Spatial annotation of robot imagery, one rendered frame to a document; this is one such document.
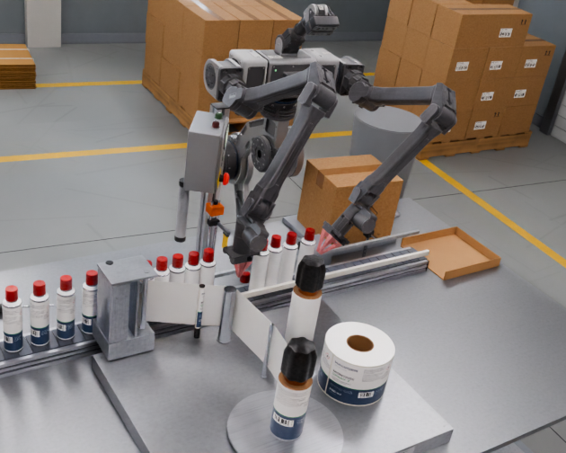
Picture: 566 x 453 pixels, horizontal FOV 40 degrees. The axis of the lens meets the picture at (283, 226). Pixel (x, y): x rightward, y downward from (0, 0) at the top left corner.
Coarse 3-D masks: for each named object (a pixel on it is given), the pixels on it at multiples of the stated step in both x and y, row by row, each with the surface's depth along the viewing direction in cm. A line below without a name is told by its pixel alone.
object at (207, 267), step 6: (204, 252) 241; (210, 252) 241; (204, 258) 242; (210, 258) 242; (204, 264) 242; (210, 264) 242; (204, 270) 242; (210, 270) 243; (204, 276) 244; (210, 276) 244; (204, 282) 245; (210, 282) 245
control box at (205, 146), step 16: (208, 112) 236; (192, 128) 224; (208, 128) 226; (224, 128) 229; (192, 144) 224; (208, 144) 223; (192, 160) 226; (208, 160) 226; (192, 176) 228; (208, 176) 228; (208, 192) 231
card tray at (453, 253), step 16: (416, 240) 316; (432, 240) 321; (448, 240) 323; (464, 240) 324; (432, 256) 309; (448, 256) 311; (464, 256) 313; (480, 256) 314; (496, 256) 310; (448, 272) 294; (464, 272) 300
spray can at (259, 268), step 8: (264, 248) 252; (256, 256) 253; (264, 256) 253; (256, 264) 254; (264, 264) 254; (256, 272) 256; (264, 272) 256; (256, 280) 257; (264, 280) 259; (256, 288) 258
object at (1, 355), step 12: (396, 252) 299; (408, 252) 300; (348, 264) 286; (360, 264) 287; (396, 264) 291; (348, 276) 279; (240, 288) 263; (252, 300) 258; (84, 336) 229; (0, 348) 220; (24, 348) 221; (36, 348) 222; (48, 348) 223; (0, 360) 215
